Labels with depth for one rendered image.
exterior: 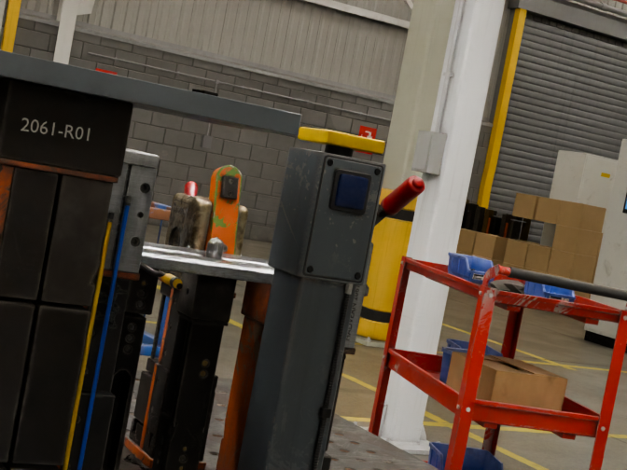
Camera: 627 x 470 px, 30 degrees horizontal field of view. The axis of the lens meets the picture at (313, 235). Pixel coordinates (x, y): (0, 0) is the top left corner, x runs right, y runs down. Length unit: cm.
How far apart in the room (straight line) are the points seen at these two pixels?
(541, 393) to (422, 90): 515
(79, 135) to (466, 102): 427
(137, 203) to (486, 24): 416
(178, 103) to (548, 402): 257
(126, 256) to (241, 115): 24
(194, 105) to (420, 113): 741
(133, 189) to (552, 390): 240
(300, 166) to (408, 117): 731
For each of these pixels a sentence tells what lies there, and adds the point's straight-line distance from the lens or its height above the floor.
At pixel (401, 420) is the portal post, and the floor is 12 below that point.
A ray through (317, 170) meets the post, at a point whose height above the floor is 112.
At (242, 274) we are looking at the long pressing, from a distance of 130.
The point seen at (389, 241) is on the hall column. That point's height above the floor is 74.
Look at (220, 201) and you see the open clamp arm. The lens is 152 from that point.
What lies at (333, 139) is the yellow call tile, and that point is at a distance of 103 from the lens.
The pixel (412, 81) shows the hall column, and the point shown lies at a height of 188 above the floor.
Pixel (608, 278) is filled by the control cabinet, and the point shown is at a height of 65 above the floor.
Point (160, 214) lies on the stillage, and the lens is 324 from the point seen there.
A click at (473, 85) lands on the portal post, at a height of 162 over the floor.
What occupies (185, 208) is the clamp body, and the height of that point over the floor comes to 104.
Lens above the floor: 112
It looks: 3 degrees down
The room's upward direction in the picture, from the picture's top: 11 degrees clockwise
